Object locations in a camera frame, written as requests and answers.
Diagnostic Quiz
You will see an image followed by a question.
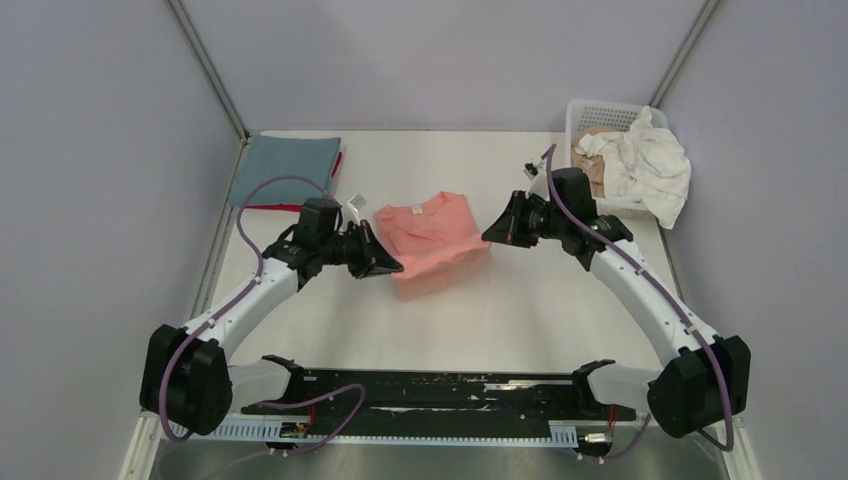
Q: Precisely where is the beige crumpled t-shirt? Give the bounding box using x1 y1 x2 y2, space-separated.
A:
571 126 620 198

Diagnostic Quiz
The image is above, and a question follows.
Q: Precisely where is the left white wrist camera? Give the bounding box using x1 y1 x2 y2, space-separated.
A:
341 194 367 225

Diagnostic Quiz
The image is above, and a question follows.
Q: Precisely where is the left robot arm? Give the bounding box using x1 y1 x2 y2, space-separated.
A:
140 198 404 442

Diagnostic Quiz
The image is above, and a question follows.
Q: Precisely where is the folded grey-blue t-shirt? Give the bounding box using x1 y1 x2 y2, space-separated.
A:
228 135 342 208

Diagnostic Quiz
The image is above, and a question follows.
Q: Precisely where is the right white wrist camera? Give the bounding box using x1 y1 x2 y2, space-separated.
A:
523 158 546 182

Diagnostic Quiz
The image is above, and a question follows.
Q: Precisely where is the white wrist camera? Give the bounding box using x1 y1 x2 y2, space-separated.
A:
341 194 367 225
523 158 546 182

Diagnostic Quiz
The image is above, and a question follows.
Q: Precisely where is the salmon pink t-shirt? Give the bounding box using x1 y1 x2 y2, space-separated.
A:
374 192 492 301

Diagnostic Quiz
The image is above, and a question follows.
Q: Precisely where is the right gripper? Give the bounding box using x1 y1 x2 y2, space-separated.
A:
482 191 566 249

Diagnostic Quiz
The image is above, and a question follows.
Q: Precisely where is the white slotted cable duct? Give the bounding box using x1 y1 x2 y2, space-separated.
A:
191 416 579 449

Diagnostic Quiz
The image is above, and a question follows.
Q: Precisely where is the white crumpled t-shirt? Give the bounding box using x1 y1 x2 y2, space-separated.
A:
605 106 692 230

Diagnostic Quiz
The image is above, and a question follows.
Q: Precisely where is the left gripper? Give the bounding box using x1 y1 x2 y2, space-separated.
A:
319 220 403 280

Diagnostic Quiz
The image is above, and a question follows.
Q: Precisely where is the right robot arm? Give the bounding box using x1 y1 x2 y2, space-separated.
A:
482 168 751 438

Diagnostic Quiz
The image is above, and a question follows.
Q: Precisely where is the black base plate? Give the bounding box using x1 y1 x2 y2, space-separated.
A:
267 355 637 436

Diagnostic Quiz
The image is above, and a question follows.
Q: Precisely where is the white plastic laundry basket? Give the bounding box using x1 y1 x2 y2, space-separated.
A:
565 99 652 219

